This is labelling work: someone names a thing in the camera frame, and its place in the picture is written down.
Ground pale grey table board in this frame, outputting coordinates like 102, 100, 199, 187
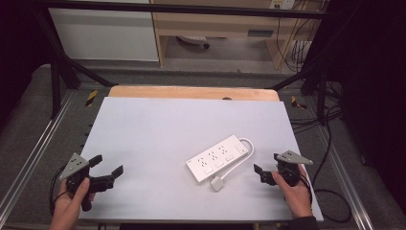
78, 96, 325, 223

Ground white power strip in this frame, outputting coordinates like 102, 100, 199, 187
185, 134, 250, 184

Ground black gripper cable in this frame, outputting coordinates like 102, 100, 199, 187
48, 165, 69, 217
298, 172, 314, 205

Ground light wooden desk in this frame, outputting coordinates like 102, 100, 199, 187
149, 0, 325, 70

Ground person's left hand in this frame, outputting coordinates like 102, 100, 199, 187
49, 176, 97, 226

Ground aluminium rail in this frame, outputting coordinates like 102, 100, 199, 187
314, 126, 376, 230
0, 90, 77, 219

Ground white plug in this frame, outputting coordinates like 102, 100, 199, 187
209, 175, 226, 193

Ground white wall socket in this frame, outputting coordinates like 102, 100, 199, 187
268, 0, 297, 11

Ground person's right hand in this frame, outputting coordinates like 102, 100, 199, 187
271, 164, 314, 220

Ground yellow and black tape strip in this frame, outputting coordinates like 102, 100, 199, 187
84, 89, 99, 108
290, 95, 308, 110

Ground office chair base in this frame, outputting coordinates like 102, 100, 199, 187
176, 34, 212, 50

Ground white power strip cable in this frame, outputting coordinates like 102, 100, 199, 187
219, 137, 256, 182

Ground black metal frame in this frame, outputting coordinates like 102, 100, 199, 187
33, 0, 339, 127

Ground black floor cables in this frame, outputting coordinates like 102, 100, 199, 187
286, 80, 353, 224

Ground hanging black and yellow cables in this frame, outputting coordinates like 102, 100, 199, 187
275, 0, 324, 74

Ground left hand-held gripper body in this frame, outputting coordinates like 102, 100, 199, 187
58, 152, 115, 213

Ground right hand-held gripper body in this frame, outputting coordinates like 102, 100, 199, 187
259, 149, 314, 188

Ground white cabinet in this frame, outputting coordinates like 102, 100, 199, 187
48, 7, 160, 62

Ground wooden table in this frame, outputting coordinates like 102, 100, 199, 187
107, 84, 281, 103

